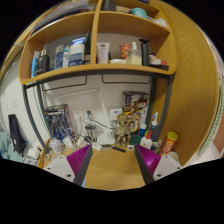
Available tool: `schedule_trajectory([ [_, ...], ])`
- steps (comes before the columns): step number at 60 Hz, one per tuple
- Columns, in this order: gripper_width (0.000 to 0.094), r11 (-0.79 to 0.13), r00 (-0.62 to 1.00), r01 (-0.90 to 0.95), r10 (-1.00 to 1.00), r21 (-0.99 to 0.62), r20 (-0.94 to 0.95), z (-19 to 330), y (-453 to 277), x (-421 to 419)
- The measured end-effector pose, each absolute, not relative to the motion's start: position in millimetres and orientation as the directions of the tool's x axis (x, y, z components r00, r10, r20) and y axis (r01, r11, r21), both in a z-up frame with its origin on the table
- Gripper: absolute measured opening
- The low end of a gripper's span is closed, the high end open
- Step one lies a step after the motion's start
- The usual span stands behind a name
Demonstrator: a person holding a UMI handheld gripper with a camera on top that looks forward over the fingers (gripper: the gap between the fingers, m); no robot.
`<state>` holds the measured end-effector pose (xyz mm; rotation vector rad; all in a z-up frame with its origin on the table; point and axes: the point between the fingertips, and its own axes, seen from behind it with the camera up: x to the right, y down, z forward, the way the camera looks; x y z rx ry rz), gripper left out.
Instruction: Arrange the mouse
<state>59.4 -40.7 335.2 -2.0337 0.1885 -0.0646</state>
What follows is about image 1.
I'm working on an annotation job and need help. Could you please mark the white cardboard box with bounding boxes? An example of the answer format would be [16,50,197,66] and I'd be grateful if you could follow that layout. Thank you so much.
[27,147,42,160]

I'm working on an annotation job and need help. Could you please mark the white charger block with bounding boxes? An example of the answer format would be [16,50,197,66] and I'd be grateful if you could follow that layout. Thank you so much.
[63,136,75,149]

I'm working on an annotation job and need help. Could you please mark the printed figurine box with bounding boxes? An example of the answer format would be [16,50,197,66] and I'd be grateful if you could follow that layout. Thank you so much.
[122,90,150,114]

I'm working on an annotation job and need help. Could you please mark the wooden shelf unit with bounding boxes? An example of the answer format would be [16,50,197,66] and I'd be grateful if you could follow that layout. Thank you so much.
[18,0,178,86]

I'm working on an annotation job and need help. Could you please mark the red chips can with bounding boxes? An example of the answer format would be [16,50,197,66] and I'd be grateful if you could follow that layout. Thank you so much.
[160,131,179,156]

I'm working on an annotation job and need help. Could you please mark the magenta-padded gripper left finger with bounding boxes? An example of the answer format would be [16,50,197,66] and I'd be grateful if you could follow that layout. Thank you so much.
[43,143,94,187]

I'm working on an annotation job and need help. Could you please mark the blue model kit box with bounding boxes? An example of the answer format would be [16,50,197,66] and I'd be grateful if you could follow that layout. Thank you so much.
[44,104,74,139]

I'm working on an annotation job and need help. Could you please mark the teal striped bedding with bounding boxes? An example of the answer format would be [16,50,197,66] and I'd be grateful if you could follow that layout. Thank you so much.
[0,131,18,158]

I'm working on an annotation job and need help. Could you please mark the small blue bottle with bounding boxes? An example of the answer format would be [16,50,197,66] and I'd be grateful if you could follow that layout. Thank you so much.
[139,123,148,138]

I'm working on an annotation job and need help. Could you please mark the golden robot figurine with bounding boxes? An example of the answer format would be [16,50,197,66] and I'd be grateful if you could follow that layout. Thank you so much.
[114,113,132,149]

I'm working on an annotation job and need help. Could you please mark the white power strip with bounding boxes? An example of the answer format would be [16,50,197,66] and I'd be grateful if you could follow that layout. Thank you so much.
[91,141,104,152]

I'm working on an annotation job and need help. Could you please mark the black hanging bag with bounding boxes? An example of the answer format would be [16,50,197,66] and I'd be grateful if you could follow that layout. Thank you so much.
[8,113,26,154]

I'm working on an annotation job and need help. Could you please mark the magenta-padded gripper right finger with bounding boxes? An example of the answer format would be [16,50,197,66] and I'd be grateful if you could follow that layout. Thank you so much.
[134,144,184,185]

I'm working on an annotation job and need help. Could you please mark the grey metal cup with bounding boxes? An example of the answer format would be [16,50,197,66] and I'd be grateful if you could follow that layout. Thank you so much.
[84,123,98,141]

